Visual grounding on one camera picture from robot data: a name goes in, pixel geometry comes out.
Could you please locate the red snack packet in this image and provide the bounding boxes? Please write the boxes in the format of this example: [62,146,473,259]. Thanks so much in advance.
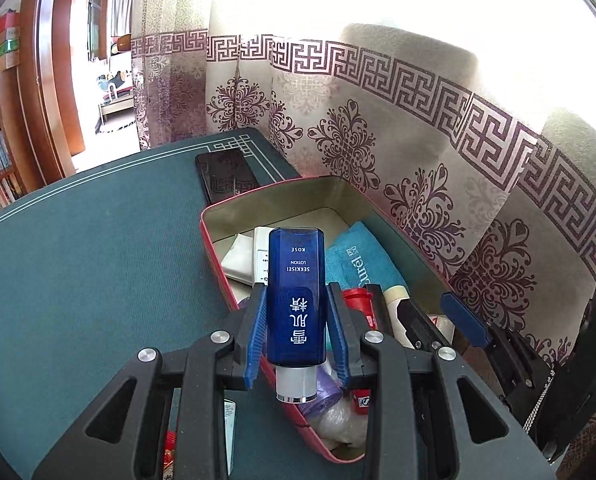
[163,430,179,480]

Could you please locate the blue lotion bottle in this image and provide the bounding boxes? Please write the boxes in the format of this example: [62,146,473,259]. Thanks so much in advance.
[267,227,326,403]

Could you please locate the brown wooden door frame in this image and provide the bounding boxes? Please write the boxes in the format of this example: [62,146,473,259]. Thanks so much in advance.
[18,0,114,181]

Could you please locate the black smartphone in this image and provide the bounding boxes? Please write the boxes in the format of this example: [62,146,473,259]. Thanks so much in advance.
[194,149,261,206]

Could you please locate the purple trash bag roll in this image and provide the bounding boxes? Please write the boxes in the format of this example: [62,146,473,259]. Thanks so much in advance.
[298,375,344,416]

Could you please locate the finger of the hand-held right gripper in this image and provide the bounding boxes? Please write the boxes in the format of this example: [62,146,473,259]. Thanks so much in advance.
[395,300,446,353]
[439,291,551,411]

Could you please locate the cream lotion tube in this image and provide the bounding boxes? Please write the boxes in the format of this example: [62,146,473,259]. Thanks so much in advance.
[382,285,414,336]

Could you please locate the white green barcode carton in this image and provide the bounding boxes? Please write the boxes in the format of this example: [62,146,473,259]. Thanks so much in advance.
[222,399,237,463]

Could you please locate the teal fabric pouch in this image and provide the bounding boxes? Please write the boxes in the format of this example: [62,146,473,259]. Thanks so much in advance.
[325,221,396,293]

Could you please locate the red rectangular box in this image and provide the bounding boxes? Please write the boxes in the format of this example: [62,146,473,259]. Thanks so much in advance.
[199,176,459,463]

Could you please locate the striped lanyard cord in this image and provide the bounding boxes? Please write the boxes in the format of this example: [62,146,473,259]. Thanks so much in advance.
[524,375,554,433]

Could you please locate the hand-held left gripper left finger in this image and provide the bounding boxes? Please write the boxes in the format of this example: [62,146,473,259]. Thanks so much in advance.
[32,282,269,480]

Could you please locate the white tissue pack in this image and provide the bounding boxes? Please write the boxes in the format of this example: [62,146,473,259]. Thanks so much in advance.
[221,232,259,285]

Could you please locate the wooden bookshelf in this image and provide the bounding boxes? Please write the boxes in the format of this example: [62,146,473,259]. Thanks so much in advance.
[0,10,29,223]

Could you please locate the white and red sachets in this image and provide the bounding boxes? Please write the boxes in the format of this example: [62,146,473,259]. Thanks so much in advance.
[425,314,454,343]

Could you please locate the green felt desktop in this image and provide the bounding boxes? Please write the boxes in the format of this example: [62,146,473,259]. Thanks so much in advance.
[0,127,369,480]

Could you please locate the patterned curtain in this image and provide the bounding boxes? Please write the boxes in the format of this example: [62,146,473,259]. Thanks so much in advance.
[110,0,596,386]

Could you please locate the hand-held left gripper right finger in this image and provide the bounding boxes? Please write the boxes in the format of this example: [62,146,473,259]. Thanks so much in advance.
[325,282,561,480]

